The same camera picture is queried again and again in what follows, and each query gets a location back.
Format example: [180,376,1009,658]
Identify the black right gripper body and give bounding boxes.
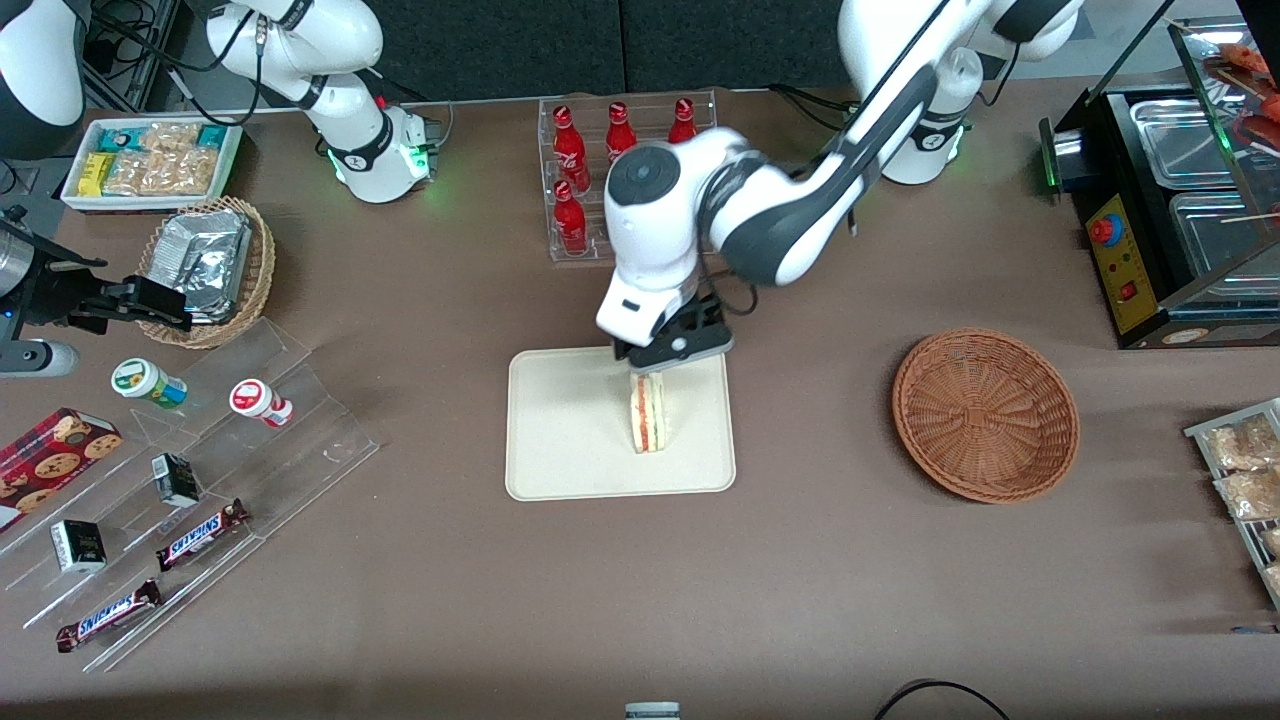
[20,240,126,331]

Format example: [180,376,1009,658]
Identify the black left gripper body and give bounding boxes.
[612,290,729,371]

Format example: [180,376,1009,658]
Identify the triangular sandwich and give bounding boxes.
[628,370,670,455]

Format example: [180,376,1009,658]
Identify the white snack tray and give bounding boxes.
[60,117,244,213]

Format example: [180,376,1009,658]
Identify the light wicker basket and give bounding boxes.
[137,196,277,350]

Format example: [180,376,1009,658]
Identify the cream plastic tray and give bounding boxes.
[505,341,737,502]

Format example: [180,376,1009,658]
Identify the brown wicker basket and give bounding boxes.
[892,329,1081,504]

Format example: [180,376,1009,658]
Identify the silver foil packet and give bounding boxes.
[180,290,243,325]
[147,208,253,303]

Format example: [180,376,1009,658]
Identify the green lid white cup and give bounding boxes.
[110,357,189,411]

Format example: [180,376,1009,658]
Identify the clear bag of crackers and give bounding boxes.
[140,122,201,153]
[103,150,161,196]
[150,148,219,196]

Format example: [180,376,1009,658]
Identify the red lid white cup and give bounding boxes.
[229,378,295,429]

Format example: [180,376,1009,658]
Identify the red plaid cookie box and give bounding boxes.
[0,407,124,534]

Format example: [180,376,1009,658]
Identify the small black carton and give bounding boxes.
[50,519,108,574]
[151,453,201,508]

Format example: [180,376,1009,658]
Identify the clear acrylic bottle rack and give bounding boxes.
[538,89,719,263]

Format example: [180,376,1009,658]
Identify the clear acrylic stepped stand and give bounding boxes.
[0,318,381,673]

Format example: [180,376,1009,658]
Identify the brown Snickers bar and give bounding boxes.
[55,579,163,654]
[155,498,250,573]

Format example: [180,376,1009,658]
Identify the black glass food warmer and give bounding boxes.
[1038,15,1280,350]

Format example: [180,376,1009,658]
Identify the steel warmer pan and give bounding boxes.
[1168,190,1280,284]
[1130,98,1251,190]

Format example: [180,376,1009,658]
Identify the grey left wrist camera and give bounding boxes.
[640,332,735,374]

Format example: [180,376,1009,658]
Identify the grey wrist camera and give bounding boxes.
[640,332,735,374]
[0,340,79,379]

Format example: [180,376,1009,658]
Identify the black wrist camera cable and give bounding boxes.
[700,260,763,318]

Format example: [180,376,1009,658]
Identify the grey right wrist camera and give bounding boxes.
[0,340,79,379]

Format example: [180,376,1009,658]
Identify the black arm base cables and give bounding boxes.
[768,84,863,133]

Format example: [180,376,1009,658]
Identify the aluminium frame post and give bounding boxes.
[85,0,183,111]

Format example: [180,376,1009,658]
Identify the black cable loop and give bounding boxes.
[873,679,1013,720]

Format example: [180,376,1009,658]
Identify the grey wire rack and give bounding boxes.
[1184,398,1280,611]

